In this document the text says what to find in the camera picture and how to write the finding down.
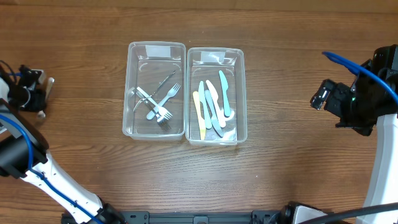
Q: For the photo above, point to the white plastic knife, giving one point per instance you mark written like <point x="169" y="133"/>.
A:
<point x="214" y="119"/>

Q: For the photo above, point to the thin white plastic fork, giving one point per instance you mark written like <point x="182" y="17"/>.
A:
<point x="163" y="112"/>

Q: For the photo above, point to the clear plastic container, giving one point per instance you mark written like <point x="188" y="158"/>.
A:
<point x="204" y="63"/>
<point x="148" y="64"/>

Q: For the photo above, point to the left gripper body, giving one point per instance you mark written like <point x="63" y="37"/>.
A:
<point x="37" y="98"/>

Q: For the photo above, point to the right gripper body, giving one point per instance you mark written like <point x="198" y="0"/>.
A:
<point x="337" y="101"/>

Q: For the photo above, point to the left clear plastic container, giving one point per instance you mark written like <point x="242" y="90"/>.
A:
<point x="148" y="64"/>

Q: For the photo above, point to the cream plastic knife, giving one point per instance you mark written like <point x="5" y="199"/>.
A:
<point x="201" y="121"/>

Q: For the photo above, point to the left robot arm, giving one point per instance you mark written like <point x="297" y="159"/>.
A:
<point x="25" y="152"/>

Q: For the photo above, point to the light blue plastic knife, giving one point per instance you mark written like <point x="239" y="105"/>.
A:
<point x="201" y="91"/>

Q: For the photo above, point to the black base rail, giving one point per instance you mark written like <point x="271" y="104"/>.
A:
<point x="255" y="216"/>

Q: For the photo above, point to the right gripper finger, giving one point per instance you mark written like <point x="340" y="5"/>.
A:
<point x="325" y="88"/>
<point x="316" y="102"/>

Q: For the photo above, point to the black handled metal fork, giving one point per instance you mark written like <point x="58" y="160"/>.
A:
<point x="158" y="88"/>

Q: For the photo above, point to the thick white plastic fork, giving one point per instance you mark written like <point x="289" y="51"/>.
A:
<point x="171" y="93"/>

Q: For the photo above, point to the right clear plastic container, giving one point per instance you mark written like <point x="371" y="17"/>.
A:
<point x="204" y="63"/>

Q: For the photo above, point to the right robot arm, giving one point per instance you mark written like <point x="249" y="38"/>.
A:
<point x="380" y="205"/>

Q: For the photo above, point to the pale blue plastic knife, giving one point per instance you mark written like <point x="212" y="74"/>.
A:
<point x="224" y="86"/>

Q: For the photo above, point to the silver metal fork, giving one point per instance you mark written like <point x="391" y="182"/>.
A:
<point x="160" y="121"/>
<point x="41" y="114"/>

